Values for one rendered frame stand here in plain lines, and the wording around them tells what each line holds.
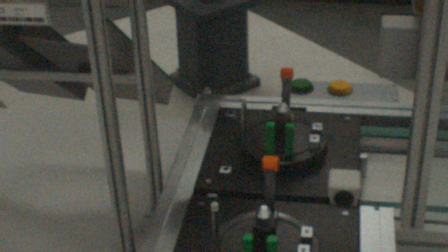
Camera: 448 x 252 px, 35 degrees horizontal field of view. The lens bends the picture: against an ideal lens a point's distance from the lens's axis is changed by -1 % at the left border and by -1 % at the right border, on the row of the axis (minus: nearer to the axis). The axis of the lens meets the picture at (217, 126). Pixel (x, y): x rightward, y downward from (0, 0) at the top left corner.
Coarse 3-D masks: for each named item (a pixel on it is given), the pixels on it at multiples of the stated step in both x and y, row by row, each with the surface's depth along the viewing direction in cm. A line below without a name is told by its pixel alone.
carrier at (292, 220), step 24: (192, 216) 100; (216, 216) 86; (240, 216) 96; (264, 216) 88; (288, 216) 96; (312, 216) 99; (336, 216) 99; (192, 240) 96; (216, 240) 88; (240, 240) 92; (264, 240) 89; (288, 240) 92; (312, 240) 91; (336, 240) 94
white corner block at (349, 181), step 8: (336, 176) 103; (344, 176) 103; (352, 176) 103; (360, 176) 103; (328, 184) 102; (336, 184) 101; (344, 184) 101; (352, 184) 101; (360, 184) 101; (328, 192) 102; (336, 192) 102; (344, 192) 101; (352, 192) 101; (360, 192) 101; (336, 200) 102; (344, 200) 102; (352, 200) 102
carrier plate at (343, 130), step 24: (216, 120) 122; (240, 120) 121; (312, 120) 120; (336, 120) 120; (216, 144) 115; (336, 144) 114; (216, 168) 109; (240, 168) 109; (312, 168) 108; (336, 168) 108; (216, 192) 105; (240, 192) 104; (288, 192) 104; (312, 192) 103
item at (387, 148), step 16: (368, 128) 122; (384, 128) 122; (400, 128) 121; (368, 144) 121; (384, 144) 120; (400, 144) 120; (368, 160) 119; (384, 160) 119; (400, 160) 119; (368, 176) 115; (384, 176) 115; (400, 176) 115; (368, 192) 112; (384, 192) 112; (400, 192) 111; (400, 208) 103; (400, 240) 99; (416, 240) 98; (432, 240) 97
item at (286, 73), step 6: (282, 72) 114; (288, 72) 114; (282, 78) 113; (288, 78) 113; (282, 84) 115; (288, 84) 115; (282, 90) 115; (288, 90) 115; (282, 96) 115; (288, 96) 115; (282, 102) 115; (288, 102) 115
